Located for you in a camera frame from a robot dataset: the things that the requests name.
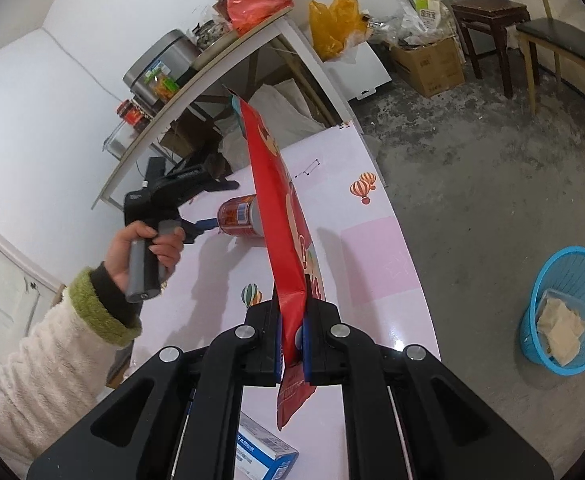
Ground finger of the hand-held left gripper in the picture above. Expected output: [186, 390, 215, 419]
[192, 177, 241, 197]
[180, 216, 219, 246]

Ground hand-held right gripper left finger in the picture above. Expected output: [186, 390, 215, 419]
[26, 299, 280, 480]

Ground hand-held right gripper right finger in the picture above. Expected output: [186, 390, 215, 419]
[300, 299, 556, 480]

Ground red drink can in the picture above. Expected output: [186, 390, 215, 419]
[217, 194, 263, 241]

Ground red snack bag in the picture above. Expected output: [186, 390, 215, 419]
[228, 87, 326, 433]

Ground blue plastic basket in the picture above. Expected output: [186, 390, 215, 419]
[519, 246, 585, 378]

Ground beige paper bag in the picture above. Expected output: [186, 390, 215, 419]
[535, 296, 585, 368]

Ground clear plastic snack bag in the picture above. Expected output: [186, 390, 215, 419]
[535, 287, 585, 316]

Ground person's left forearm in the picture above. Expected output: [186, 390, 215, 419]
[0, 260, 143, 480]

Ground person's left hand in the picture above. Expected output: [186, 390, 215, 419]
[103, 221, 186, 293]

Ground plain brown carton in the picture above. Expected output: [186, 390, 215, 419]
[161, 110, 220, 161]

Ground clear plastic container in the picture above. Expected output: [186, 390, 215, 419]
[102, 122, 138, 161]

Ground dark sauce jar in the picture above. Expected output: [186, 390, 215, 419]
[117, 99, 153, 133]

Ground white sack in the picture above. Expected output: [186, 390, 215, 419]
[222, 80, 323, 161]

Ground blue toothpaste box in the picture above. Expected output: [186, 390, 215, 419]
[235, 410, 301, 480]

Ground round plate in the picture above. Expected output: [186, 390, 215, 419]
[191, 32, 238, 71]

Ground silver rice cooker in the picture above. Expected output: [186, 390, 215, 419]
[122, 30, 199, 108]

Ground wooden side table white legs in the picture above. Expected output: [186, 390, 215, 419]
[91, 7, 358, 211]

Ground glass jar of dried food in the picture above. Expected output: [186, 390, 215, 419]
[192, 19, 230, 51]

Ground white door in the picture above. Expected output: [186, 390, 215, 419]
[0, 205, 68, 376]

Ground red plastic bag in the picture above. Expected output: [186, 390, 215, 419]
[226, 0, 294, 36]

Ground yellow plastic bag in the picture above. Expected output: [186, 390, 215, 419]
[309, 0, 368, 62]

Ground open cardboard box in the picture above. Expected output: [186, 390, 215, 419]
[390, 35, 466, 98]

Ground white plastic bags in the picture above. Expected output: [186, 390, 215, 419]
[373, 0, 461, 46]

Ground green and white package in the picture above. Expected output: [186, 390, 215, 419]
[413, 0, 446, 26]

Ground dark wooden stool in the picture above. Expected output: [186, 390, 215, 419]
[451, 0, 531, 100]

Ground wooden chair dark seat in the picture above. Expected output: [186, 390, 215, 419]
[515, 0, 585, 163]

